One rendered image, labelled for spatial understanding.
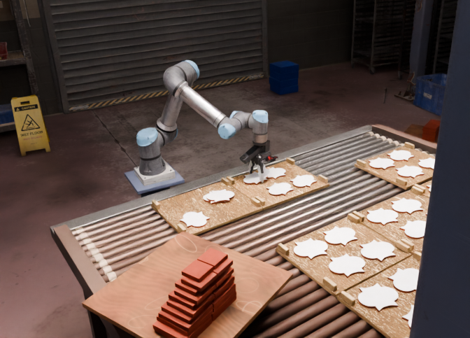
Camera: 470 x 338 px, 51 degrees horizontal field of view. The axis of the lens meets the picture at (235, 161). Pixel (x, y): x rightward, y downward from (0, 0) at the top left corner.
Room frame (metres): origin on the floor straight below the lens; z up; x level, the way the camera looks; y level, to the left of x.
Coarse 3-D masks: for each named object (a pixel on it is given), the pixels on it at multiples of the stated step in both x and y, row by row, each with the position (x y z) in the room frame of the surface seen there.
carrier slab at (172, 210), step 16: (192, 192) 2.18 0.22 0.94; (208, 192) 2.17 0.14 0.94; (240, 192) 2.16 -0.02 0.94; (160, 208) 2.04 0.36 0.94; (176, 208) 2.03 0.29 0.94; (192, 208) 2.03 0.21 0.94; (208, 208) 2.02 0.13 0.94; (224, 208) 2.01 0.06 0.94; (240, 208) 2.01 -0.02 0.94; (256, 208) 2.00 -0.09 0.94; (176, 224) 1.89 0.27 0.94; (208, 224) 1.88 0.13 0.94; (224, 224) 1.89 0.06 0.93
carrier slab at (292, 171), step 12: (288, 168) 2.41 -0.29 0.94; (300, 168) 2.41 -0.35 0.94; (240, 180) 2.30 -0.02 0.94; (276, 180) 2.28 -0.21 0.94; (288, 180) 2.27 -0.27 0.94; (252, 192) 2.15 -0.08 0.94; (264, 192) 2.15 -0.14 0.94; (288, 192) 2.14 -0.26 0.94; (300, 192) 2.13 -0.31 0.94; (276, 204) 2.04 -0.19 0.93
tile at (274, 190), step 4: (276, 184) 2.21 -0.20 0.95; (280, 184) 2.21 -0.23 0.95; (284, 184) 2.21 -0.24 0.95; (288, 184) 2.21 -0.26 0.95; (268, 188) 2.17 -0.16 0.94; (272, 188) 2.17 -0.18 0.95; (276, 188) 2.17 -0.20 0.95; (280, 188) 2.17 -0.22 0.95; (284, 188) 2.16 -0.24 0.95; (288, 188) 2.16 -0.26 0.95; (272, 192) 2.13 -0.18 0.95; (276, 192) 2.12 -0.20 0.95; (280, 192) 2.12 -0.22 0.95; (284, 192) 2.12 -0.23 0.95
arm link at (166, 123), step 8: (176, 64) 2.48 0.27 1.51; (184, 64) 2.49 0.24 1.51; (192, 64) 2.52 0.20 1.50; (184, 72) 2.44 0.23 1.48; (192, 72) 2.49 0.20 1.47; (192, 80) 2.50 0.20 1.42; (168, 96) 2.56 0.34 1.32; (168, 104) 2.55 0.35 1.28; (176, 104) 2.53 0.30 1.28; (168, 112) 2.55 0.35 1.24; (176, 112) 2.55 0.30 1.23; (160, 120) 2.60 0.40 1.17; (168, 120) 2.56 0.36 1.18; (160, 128) 2.57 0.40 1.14; (168, 128) 2.57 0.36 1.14; (176, 128) 2.65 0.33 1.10; (168, 136) 2.58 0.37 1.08
